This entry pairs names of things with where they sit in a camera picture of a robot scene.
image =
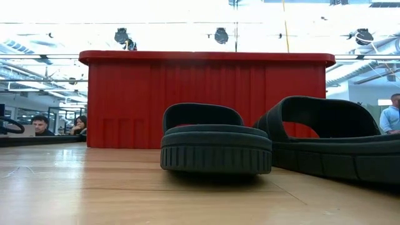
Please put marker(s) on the black slide sandal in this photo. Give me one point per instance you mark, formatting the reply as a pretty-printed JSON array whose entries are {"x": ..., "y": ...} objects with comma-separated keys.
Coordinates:
[
  {"x": 215, "y": 153},
  {"x": 359, "y": 159}
]

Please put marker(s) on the red plastic bin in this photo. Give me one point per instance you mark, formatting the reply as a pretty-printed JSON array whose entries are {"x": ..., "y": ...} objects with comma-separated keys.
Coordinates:
[{"x": 140, "y": 93}]

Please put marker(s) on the small black pendant lamp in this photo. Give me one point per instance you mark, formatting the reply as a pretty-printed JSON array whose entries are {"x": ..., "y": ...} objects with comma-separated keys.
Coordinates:
[{"x": 131, "y": 45}]

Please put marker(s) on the person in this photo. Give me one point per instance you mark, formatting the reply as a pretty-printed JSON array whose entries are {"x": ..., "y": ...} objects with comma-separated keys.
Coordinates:
[
  {"x": 390, "y": 118},
  {"x": 80, "y": 122},
  {"x": 40, "y": 123}
]

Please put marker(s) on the silver laptop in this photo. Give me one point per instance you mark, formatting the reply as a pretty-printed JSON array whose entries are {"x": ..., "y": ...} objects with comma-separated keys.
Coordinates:
[{"x": 28, "y": 131}]

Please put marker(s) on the green curtain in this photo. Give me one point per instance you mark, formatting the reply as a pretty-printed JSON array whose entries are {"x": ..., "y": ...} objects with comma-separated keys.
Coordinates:
[{"x": 373, "y": 115}]

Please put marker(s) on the black aluminium frame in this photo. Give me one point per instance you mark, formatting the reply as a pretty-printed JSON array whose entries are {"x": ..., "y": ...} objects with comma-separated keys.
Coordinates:
[{"x": 37, "y": 141}]

